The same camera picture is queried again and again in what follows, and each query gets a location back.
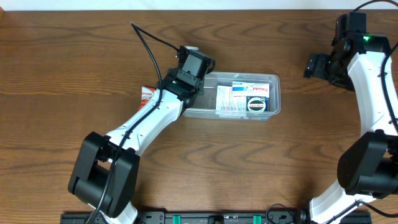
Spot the dark green Zam-Buk box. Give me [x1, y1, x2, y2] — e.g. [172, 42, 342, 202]
[246, 96, 269, 112]

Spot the white blue Panadol box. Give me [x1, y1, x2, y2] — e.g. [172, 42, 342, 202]
[232, 82, 270, 98]

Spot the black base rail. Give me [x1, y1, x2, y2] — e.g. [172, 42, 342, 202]
[60, 210, 373, 224]

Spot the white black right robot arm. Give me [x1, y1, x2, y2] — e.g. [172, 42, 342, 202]
[295, 11, 397, 223]

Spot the white blue medicine box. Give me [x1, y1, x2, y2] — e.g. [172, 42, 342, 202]
[216, 85, 263, 114]

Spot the clear plastic container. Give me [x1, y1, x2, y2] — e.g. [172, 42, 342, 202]
[183, 72, 280, 121]

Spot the red Panadol ActiFast box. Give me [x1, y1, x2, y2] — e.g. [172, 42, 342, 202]
[137, 86, 155, 111]

